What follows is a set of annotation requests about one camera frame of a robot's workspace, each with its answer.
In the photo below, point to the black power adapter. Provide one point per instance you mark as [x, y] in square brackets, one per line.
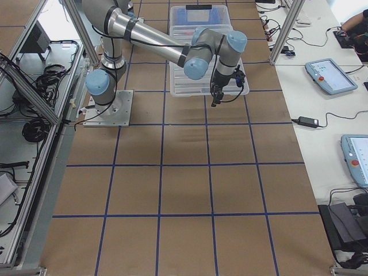
[308, 122]

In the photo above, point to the aluminium frame post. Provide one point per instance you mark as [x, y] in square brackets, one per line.
[285, 30]

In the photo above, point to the silver robot arm near lid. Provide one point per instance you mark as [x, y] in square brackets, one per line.
[111, 20]

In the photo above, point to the clear plastic storage box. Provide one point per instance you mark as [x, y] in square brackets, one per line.
[184, 19]

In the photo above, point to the blue teach pendant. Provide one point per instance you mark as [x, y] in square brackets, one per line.
[330, 77]
[354, 149]

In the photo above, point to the clear plastic box lid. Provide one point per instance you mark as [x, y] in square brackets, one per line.
[182, 86]

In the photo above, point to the black gripper near lid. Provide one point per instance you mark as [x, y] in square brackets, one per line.
[220, 79]

